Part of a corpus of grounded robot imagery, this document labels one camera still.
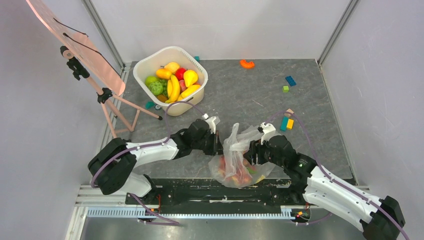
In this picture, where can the clear plastic bag of fruits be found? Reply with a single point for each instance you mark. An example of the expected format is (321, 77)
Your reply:
(231, 169)

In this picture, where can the fake peach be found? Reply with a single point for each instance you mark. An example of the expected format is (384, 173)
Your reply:
(182, 86)

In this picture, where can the teal toy piece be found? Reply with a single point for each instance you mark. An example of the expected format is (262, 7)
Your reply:
(149, 105)

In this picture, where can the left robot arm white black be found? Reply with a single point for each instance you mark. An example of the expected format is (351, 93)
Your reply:
(112, 168)

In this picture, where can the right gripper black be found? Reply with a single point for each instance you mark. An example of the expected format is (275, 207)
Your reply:
(256, 153)

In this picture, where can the green fake custard apple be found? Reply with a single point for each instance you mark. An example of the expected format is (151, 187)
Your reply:
(156, 88)

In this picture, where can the white plastic basket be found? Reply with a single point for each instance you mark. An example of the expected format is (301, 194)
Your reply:
(149, 65)

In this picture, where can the orange curved toy block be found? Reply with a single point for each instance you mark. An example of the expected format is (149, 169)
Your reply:
(247, 64)

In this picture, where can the yellow teal toy block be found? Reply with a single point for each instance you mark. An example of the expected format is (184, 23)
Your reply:
(286, 124)

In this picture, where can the yellow fake pear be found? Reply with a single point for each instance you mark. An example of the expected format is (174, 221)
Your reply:
(190, 77)

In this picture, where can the pink tripod stand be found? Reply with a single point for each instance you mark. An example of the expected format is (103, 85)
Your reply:
(104, 95)

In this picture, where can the pink perforated board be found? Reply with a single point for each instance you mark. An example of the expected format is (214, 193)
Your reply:
(80, 45)

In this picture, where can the wooden toy cube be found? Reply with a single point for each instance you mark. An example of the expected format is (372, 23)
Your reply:
(288, 113)

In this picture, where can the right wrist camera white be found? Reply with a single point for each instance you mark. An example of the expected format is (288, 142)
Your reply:
(267, 130)

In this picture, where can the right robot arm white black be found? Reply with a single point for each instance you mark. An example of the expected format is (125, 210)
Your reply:
(377, 218)

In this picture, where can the orange yellow fake mango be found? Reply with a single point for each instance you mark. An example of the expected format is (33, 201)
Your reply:
(164, 73)

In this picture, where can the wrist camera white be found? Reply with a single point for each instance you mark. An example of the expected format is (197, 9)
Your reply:
(212, 122)
(267, 130)

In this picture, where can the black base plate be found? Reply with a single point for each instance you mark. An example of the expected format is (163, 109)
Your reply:
(173, 191)

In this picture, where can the green toy cube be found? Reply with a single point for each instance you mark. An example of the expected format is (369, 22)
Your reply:
(285, 89)

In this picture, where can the red fake apple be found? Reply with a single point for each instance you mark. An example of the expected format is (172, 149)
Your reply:
(180, 73)

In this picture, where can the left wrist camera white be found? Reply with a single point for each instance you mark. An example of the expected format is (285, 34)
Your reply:
(212, 122)

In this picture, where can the blue toy brick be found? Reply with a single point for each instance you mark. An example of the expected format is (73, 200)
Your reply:
(290, 80)

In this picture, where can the yellow fake banana bunch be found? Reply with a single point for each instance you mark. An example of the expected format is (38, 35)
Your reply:
(175, 90)

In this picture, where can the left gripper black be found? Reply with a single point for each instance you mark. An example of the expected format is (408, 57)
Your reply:
(217, 148)

